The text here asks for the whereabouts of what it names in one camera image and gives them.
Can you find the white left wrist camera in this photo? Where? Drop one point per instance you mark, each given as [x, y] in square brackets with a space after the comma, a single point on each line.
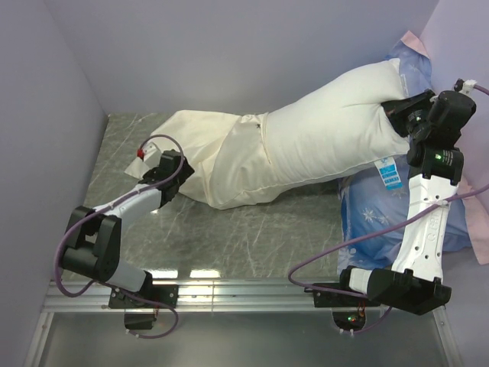
[149, 154]

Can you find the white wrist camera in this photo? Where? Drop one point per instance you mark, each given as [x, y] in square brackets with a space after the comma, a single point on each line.
[464, 86]
[149, 154]

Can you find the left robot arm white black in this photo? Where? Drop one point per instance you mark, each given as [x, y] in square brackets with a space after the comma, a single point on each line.
[92, 242]

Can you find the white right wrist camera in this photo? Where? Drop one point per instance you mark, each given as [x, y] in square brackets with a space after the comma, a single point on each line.
[464, 86]

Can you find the blue white pillow tag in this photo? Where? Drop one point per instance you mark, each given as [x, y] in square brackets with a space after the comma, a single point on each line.
[387, 169]

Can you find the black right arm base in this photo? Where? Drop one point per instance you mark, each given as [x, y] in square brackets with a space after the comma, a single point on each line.
[348, 312]

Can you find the white pillow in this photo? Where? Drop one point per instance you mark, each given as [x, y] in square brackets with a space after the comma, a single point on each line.
[337, 130]

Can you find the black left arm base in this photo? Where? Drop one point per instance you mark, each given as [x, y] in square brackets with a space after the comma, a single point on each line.
[142, 309]

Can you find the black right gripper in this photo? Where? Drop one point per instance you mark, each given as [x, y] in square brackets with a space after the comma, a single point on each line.
[396, 109]

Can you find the cream pillowcase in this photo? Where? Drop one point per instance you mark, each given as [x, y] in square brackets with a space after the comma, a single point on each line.
[227, 154]

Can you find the blue Elsa pillow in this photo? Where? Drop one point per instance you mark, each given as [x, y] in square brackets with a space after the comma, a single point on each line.
[368, 206]

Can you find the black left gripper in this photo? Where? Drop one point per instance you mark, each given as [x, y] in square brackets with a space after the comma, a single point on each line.
[186, 171]

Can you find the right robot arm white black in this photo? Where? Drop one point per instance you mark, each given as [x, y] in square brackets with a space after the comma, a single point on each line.
[433, 123]

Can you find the aluminium mounting rail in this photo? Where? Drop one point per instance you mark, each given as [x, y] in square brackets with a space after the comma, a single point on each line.
[259, 322]

